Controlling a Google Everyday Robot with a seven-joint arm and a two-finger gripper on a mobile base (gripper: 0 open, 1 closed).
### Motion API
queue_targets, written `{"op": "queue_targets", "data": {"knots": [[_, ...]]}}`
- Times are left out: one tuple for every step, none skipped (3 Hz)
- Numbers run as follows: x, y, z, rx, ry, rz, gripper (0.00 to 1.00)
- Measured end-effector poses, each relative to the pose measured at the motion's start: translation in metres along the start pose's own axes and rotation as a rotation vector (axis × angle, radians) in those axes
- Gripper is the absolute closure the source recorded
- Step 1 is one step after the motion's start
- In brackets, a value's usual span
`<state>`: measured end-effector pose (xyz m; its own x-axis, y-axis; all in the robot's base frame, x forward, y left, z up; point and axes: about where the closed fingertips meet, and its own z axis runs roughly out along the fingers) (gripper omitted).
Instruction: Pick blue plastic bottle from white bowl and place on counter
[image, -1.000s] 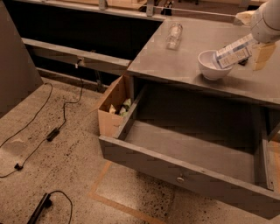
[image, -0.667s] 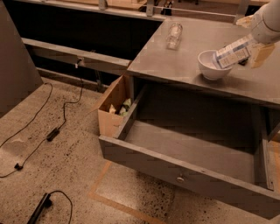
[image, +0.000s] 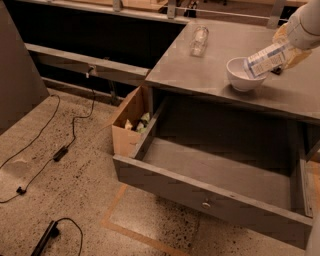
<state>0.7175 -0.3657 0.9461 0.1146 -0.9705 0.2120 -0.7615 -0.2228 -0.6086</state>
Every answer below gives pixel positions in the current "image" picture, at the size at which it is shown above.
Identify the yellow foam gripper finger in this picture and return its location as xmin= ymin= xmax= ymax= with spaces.
xmin=272 ymin=24 xmax=312 ymax=69

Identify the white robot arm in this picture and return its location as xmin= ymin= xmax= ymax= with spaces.
xmin=272 ymin=0 xmax=320 ymax=69

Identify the white bowl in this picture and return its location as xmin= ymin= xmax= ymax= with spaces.
xmin=226 ymin=57 xmax=267 ymax=92

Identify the grey counter cabinet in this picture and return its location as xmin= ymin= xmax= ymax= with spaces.
xmin=146 ymin=19 xmax=320 ymax=159

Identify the black comb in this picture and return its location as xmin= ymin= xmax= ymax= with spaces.
xmin=271 ymin=67 xmax=283 ymax=75

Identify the clear glass cup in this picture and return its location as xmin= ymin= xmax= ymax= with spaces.
xmin=190 ymin=26 xmax=209 ymax=57

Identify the grey open drawer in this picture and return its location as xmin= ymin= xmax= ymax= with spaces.
xmin=114 ymin=96 xmax=313 ymax=248

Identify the crumpled paper trash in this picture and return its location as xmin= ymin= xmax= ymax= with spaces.
xmin=124 ymin=112 xmax=150 ymax=133

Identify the round metal drawer knob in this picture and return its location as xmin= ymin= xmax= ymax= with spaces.
xmin=201 ymin=200 xmax=211 ymax=210

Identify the cardboard box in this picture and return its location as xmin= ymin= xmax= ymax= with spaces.
xmin=111 ymin=86 xmax=152 ymax=157

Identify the black power strip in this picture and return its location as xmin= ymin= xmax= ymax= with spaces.
xmin=31 ymin=221 xmax=60 ymax=256

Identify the black power adapter cable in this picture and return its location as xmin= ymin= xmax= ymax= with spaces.
xmin=0 ymin=87 xmax=97 ymax=205

